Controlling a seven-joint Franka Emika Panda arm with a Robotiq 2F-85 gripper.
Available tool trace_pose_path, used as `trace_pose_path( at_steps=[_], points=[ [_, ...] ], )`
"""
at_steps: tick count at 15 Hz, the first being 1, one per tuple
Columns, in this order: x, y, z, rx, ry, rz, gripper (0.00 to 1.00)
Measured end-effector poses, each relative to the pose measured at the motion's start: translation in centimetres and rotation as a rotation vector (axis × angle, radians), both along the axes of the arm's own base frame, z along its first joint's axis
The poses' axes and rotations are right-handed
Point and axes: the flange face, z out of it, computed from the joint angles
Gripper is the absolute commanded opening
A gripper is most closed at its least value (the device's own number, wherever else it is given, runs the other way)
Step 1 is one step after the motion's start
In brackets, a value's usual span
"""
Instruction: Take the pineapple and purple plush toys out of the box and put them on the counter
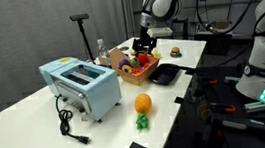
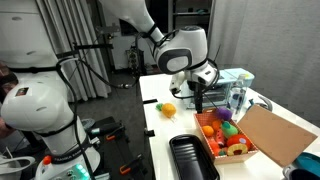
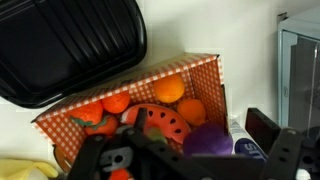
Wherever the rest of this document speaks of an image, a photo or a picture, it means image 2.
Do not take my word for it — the white plastic object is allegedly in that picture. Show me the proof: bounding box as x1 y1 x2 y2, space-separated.
0 153 36 177

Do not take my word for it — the silver curved metal handle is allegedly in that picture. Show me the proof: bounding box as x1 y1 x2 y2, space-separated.
247 94 274 113

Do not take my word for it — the dark round container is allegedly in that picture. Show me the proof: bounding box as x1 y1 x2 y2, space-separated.
282 164 320 180

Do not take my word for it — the round orange red plush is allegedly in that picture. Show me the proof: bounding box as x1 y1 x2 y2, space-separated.
207 138 221 156

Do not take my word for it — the round bowl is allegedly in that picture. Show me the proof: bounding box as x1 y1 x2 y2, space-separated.
293 151 320 180

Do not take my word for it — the yellow orange ball plush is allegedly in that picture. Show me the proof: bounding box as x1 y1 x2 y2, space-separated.
201 125 215 138

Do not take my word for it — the purple plush toy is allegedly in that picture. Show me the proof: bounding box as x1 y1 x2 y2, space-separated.
214 106 234 122

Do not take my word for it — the orange toy fruit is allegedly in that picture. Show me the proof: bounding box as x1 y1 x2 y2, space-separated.
155 102 178 119

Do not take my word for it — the light blue toaster oven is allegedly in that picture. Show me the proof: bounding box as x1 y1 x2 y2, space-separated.
184 67 256 110

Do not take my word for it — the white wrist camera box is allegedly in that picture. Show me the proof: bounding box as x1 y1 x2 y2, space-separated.
168 70 185 95

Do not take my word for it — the white curtain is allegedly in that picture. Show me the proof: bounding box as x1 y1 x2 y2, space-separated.
34 0 113 103

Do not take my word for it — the watermelon slice plush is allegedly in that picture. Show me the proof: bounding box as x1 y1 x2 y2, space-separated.
214 128 228 149

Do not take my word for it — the clear plastic water bottle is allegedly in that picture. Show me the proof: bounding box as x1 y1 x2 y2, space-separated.
229 73 248 118

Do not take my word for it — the grey backdrop curtain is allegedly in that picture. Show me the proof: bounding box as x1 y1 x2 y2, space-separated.
206 0 320 126

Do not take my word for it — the black tripod with crossbar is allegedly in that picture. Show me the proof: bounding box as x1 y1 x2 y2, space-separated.
73 23 116 74

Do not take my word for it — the green avocado plush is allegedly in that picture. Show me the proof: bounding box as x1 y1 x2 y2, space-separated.
220 120 240 140

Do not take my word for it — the small orange plush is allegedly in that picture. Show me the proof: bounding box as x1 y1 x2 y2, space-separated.
211 119 223 132

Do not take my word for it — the black equipment rack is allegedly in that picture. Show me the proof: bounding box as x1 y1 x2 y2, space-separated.
125 46 147 78

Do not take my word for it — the big red tomato plush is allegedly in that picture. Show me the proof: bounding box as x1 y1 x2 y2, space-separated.
226 133 253 153

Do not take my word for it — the black ridged tray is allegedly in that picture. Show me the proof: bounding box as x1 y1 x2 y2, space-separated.
168 134 221 180

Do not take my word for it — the cardboard box with gingham lining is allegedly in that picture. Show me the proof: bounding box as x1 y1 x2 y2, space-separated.
193 104 318 168

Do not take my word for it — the black orange bar clamp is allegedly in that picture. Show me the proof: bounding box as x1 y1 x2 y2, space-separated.
87 121 157 143
118 153 148 177
142 98 159 105

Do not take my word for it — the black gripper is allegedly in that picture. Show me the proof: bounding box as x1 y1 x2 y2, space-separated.
188 79 205 115

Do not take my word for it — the seated person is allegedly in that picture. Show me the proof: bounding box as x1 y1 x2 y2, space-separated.
0 61 19 138

